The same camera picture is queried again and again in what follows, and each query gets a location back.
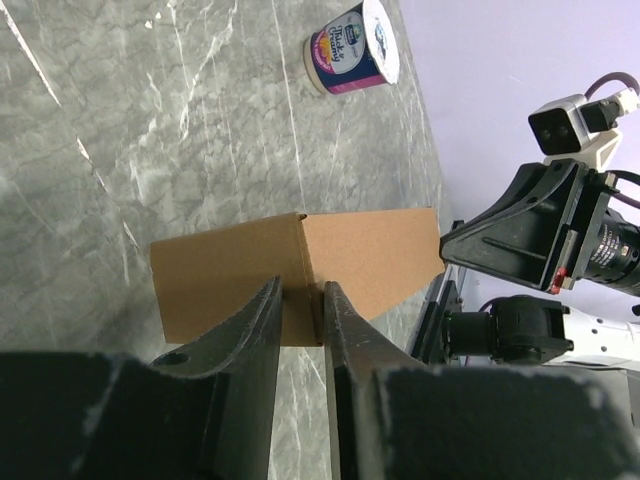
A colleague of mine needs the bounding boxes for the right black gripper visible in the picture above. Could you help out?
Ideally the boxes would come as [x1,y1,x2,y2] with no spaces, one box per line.
[439,160,639,295]

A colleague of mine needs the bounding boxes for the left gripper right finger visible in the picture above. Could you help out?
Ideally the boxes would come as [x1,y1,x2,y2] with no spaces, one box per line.
[324,282,639,479]

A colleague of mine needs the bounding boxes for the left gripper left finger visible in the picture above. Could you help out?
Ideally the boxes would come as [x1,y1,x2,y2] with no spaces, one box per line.
[1,277,282,479]

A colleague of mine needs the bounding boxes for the brown cardboard box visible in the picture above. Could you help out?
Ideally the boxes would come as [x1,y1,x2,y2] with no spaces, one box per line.
[150,208,444,347]

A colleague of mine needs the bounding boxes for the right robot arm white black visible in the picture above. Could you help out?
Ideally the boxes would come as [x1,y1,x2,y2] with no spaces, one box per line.
[439,159,639,371]

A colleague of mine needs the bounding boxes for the small purple yogurt cup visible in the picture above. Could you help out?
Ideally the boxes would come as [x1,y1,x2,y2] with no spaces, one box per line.
[303,0,400,95]

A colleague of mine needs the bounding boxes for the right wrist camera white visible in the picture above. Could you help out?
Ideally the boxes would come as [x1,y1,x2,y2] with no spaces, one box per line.
[528,88,639,172]

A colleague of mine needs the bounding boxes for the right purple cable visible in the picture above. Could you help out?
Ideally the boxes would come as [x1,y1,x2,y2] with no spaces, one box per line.
[583,72,639,99]

